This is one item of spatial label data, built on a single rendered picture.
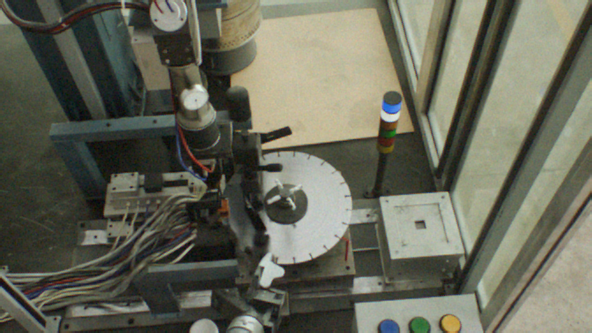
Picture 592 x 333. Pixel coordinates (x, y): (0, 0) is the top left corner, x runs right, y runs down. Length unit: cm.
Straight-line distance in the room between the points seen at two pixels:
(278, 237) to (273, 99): 66
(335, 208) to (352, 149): 40
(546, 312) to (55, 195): 183
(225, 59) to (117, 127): 56
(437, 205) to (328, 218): 30
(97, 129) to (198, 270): 47
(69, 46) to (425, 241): 108
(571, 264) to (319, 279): 140
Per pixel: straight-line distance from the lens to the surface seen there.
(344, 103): 193
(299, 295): 155
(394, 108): 140
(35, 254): 179
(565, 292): 259
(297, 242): 141
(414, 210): 153
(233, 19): 185
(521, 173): 110
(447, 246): 149
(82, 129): 159
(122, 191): 164
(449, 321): 140
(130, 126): 156
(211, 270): 135
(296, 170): 152
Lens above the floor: 219
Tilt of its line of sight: 55 degrees down
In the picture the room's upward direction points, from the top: 3 degrees counter-clockwise
